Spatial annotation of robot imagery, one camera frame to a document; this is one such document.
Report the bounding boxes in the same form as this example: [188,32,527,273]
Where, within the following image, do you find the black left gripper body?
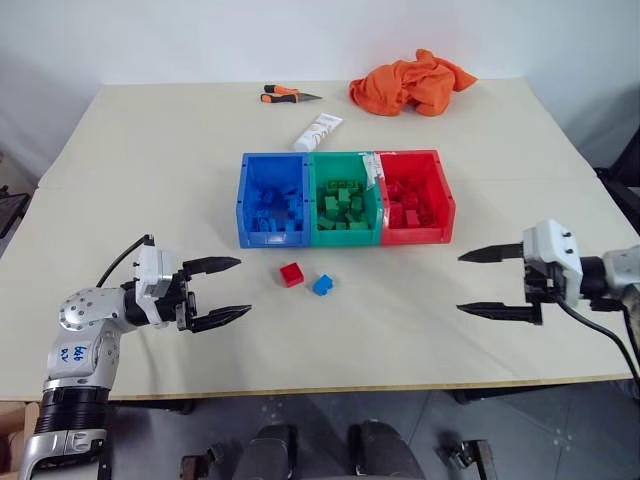
[168,266,199,334]

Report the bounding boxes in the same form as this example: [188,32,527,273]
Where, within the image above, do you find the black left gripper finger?
[182,255,243,281]
[192,304,253,334]

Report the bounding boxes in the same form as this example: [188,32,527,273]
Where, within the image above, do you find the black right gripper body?
[523,258,567,306]

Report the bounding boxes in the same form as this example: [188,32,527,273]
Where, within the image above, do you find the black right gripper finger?
[457,241,527,265]
[455,301,545,328]

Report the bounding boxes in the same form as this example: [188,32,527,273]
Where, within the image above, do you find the blue plastic bin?
[234,151,314,250]

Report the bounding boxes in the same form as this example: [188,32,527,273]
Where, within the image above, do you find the red plastic bin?
[374,148,458,248]

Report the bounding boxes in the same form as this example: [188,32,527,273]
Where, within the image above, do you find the green plastic bin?
[304,150,387,249]

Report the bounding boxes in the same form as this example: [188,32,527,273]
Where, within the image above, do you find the torn white bin label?
[360,151,387,192]

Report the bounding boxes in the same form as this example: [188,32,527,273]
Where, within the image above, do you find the black table foot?
[438,438,497,480]

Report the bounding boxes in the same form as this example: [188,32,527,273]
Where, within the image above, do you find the white cream tube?
[291,112,347,153]

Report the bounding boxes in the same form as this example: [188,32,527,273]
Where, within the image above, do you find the orange and black pliers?
[258,84,324,106]

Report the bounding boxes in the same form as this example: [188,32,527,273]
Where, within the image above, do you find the crumpled orange cloth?
[348,48,479,118]

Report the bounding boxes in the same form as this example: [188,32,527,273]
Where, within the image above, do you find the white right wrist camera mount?
[521,217,585,302]

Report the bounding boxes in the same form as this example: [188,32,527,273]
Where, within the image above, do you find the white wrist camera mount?
[521,217,585,302]
[133,243,180,302]

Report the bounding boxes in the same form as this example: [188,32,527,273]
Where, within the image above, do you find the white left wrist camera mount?
[133,243,180,302]

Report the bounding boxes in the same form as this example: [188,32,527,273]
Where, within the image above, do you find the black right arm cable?
[558,298,640,384]

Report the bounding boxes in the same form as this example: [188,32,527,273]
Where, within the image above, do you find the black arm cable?
[95,234,152,289]
[558,298,640,384]

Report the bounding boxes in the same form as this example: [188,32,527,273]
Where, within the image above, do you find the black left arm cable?
[95,234,152,289]

